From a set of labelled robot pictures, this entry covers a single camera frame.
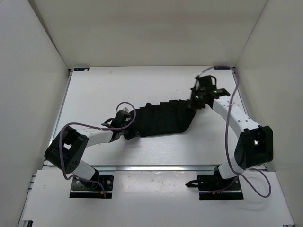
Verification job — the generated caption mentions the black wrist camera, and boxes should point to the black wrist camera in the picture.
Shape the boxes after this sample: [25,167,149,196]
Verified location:
[112,109,131,128]
[194,75,217,92]

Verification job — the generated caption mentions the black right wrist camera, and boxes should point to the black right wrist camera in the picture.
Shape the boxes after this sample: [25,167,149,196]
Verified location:
[194,75,217,92]

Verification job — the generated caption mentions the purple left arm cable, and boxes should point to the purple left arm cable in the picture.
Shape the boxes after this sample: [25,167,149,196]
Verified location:
[59,101,137,198]

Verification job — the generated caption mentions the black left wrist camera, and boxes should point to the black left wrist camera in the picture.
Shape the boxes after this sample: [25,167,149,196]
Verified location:
[112,109,131,128]

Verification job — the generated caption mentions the black pleated skirt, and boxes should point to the black pleated skirt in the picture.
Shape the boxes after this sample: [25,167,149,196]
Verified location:
[130,100,196,138]

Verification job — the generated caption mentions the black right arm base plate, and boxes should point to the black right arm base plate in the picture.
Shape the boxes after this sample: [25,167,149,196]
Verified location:
[185,175,244,201]

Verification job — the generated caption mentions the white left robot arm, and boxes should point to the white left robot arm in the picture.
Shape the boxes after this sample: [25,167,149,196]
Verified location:
[44,117,135,191]

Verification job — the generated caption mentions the blue label sticker left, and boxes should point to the blue label sticker left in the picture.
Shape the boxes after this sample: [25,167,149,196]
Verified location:
[73,67,90,71]

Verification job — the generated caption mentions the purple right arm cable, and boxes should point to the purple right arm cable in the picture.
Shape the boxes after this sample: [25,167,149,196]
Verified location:
[196,65,272,198]

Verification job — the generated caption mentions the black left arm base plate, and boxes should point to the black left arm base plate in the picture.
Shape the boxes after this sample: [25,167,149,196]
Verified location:
[69,175,114,199]

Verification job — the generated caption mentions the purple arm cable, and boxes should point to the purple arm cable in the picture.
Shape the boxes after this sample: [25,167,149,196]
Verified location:
[59,101,137,198]
[196,65,272,198]

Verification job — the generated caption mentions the blue label sticker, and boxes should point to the blue label sticker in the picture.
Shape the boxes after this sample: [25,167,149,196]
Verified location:
[73,67,90,71]
[214,66,230,70]

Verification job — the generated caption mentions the blue label sticker right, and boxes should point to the blue label sticker right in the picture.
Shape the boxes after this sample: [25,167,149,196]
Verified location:
[214,66,230,70]

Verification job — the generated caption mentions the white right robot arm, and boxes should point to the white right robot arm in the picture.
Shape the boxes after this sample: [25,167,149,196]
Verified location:
[190,86,274,190]

